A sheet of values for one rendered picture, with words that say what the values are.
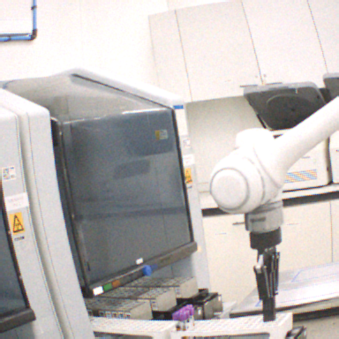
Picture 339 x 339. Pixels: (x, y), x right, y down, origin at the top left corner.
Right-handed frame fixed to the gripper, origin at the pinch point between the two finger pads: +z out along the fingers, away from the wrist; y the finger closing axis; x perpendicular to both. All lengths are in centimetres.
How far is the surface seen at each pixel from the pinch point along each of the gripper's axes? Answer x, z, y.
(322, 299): 7.5, 8.3, -26.9
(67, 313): -45.8, -4.1, 17.0
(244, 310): -17.6, 8.0, -25.9
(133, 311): -44.2, 2.7, -11.4
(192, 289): -44, 6, -48
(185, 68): -135, -83, -258
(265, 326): 0.3, 3.5, 3.9
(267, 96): -79, -57, -250
